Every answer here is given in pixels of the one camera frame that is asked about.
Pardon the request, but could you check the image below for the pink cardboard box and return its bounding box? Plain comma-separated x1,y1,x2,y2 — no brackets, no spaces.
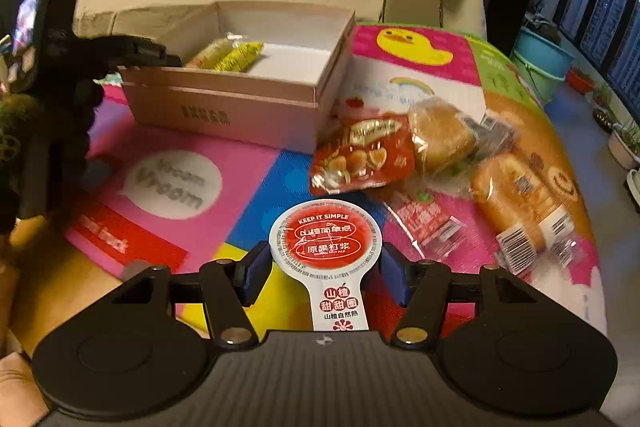
117,1,357,154

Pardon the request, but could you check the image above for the white plant pot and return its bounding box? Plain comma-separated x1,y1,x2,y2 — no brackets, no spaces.
607,126,640,170

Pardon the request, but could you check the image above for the long bread packet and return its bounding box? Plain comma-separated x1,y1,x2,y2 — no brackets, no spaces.
470,154,591,279

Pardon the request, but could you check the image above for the small plant pot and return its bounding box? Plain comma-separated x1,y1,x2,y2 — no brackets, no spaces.
592,83,615,124

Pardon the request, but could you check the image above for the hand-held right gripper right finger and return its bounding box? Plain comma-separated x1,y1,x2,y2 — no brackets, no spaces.
381,242,537,350

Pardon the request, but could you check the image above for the round bun packet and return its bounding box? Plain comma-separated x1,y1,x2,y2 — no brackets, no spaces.
407,97,478,175

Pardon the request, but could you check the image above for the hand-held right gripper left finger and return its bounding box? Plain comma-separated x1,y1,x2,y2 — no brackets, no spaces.
117,241,272,350

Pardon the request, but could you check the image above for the red snack packet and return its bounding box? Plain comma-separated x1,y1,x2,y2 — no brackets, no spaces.
308,111,417,196

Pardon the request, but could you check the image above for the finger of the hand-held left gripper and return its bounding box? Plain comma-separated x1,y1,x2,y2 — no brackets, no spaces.
92,34,184,69

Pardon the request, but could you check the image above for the blue bucket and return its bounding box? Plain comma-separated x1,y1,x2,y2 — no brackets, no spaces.
510,26,579,104

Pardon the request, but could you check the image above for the yellow snack packet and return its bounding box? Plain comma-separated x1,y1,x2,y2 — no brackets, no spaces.
212,42,265,73

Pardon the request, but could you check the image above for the small clear red packet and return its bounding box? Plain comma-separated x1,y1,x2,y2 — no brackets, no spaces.
387,197,467,259

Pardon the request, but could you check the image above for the red lid snack cup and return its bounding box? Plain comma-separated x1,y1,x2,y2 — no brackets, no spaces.
268,199,385,333

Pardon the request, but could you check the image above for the red basin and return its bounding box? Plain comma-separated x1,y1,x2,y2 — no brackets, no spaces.
566,67,597,96

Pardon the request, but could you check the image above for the colourful play mat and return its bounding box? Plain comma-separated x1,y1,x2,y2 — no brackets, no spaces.
64,23,602,344

